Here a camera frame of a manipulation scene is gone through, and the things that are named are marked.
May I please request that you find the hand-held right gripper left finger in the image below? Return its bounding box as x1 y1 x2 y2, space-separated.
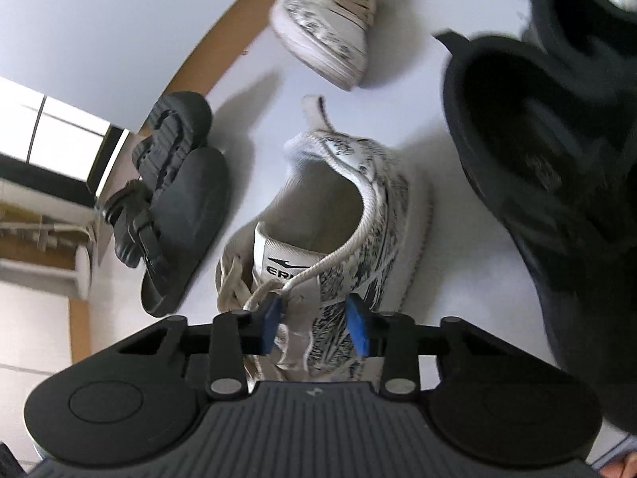
117 294 282 400

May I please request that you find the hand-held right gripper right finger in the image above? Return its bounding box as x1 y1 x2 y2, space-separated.
346 294 503 400

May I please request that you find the white printed sneaker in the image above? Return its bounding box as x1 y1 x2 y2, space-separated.
270 0 399 91
215 94 434 379

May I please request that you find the black fabric clog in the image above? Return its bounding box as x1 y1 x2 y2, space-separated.
102 147 232 318

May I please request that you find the black chunky shoe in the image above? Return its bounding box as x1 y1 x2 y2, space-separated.
133 90 215 195

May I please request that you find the black mesh sneaker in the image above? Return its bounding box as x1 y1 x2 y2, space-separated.
518 0 637 65
443 30 637 434

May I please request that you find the white standing fan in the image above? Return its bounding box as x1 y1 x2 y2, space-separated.
0 245 94 300

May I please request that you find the black framed glass door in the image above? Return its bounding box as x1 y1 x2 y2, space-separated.
0 77 131 197

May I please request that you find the pale grey cabinet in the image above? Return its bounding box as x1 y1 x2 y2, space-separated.
0 0 309 93

